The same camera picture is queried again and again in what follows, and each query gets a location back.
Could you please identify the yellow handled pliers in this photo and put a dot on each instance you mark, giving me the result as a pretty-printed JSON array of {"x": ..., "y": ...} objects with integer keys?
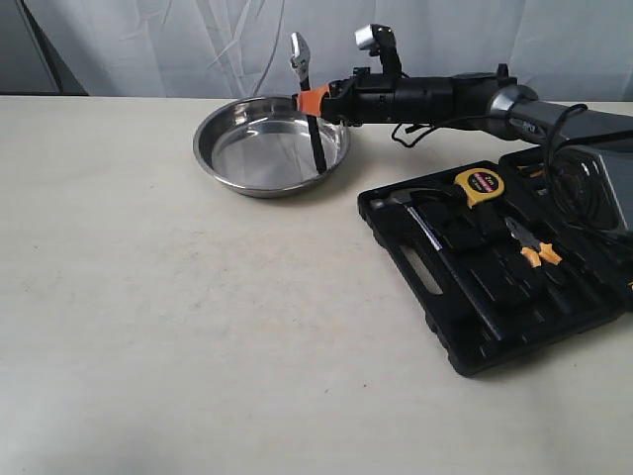
[{"x": 540, "y": 255}]

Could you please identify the round stainless steel pan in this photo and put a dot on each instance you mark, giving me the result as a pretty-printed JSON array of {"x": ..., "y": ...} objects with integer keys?
[{"x": 261, "y": 147}]

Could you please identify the white wrinkled backdrop curtain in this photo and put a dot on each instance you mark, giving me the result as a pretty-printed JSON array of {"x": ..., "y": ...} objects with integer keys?
[{"x": 565, "y": 50}]

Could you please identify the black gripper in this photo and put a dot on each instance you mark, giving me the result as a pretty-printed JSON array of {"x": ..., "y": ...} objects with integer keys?
[{"x": 363, "y": 98}]

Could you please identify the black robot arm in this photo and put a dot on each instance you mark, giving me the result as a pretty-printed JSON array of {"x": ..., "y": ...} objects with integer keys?
[{"x": 587, "y": 154}]

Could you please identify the black plastic tool case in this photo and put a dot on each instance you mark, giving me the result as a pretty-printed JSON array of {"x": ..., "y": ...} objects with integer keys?
[{"x": 535, "y": 312}]

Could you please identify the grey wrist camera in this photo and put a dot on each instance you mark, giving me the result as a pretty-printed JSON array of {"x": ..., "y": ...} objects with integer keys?
[{"x": 380, "y": 41}]

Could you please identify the yellow utility knife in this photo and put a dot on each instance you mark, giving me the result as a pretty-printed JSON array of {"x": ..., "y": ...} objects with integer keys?
[{"x": 532, "y": 170}]

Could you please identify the yellow tape measure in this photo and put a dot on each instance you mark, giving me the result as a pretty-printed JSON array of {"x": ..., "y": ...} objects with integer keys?
[{"x": 480, "y": 185}]

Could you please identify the steel claw hammer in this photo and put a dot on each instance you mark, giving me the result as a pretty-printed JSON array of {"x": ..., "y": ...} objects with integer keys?
[{"x": 485, "y": 310}]

